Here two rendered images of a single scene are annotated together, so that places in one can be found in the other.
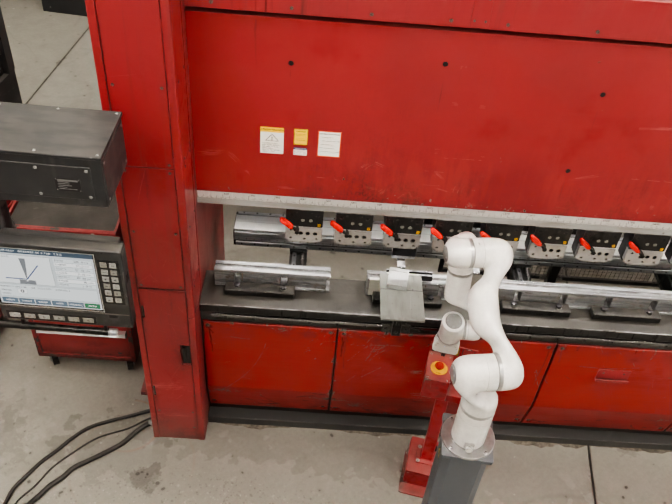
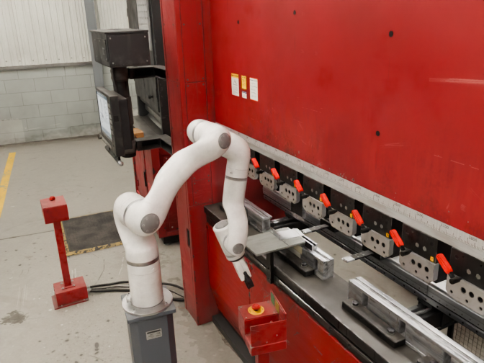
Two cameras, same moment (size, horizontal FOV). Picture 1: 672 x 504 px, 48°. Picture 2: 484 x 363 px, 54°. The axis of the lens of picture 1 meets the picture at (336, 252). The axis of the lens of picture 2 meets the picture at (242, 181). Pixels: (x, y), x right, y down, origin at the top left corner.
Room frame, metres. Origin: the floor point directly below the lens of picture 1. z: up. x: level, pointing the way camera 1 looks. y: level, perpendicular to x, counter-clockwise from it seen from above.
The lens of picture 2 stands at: (1.27, -2.11, 2.03)
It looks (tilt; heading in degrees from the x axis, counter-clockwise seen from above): 20 degrees down; 66
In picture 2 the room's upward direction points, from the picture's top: 2 degrees counter-clockwise
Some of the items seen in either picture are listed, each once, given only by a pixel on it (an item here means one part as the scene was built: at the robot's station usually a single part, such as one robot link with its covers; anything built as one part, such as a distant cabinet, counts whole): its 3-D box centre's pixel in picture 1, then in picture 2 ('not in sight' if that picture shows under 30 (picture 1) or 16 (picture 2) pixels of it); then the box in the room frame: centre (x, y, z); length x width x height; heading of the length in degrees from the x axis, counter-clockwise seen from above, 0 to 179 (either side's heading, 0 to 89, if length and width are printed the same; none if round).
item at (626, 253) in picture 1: (643, 243); (477, 278); (2.42, -1.26, 1.26); 0.15 x 0.09 x 0.17; 92
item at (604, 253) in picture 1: (595, 240); (426, 251); (2.41, -1.06, 1.26); 0.15 x 0.09 x 0.17; 92
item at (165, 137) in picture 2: not in sight; (158, 147); (2.06, 1.00, 1.18); 0.40 x 0.24 x 0.07; 92
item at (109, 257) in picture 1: (64, 275); (114, 119); (1.77, 0.90, 1.42); 0.45 x 0.12 x 0.36; 91
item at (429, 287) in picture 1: (410, 285); (304, 251); (2.39, -0.34, 0.92); 0.39 x 0.06 x 0.10; 92
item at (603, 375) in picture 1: (613, 376); not in sight; (2.27, -1.32, 0.59); 0.15 x 0.02 x 0.07; 92
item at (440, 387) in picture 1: (449, 373); (261, 321); (2.06, -0.52, 0.75); 0.20 x 0.16 x 0.18; 81
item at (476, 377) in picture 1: (475, 384); (135, 225); (1.57, -0.49, 1.30); 0.19 x 0.12 x 0.24; 100
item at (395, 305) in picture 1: (401, 297); (271, 240); (2.24, -0.29, 1.00); 0.26 x 0.18 x 0.01; 2
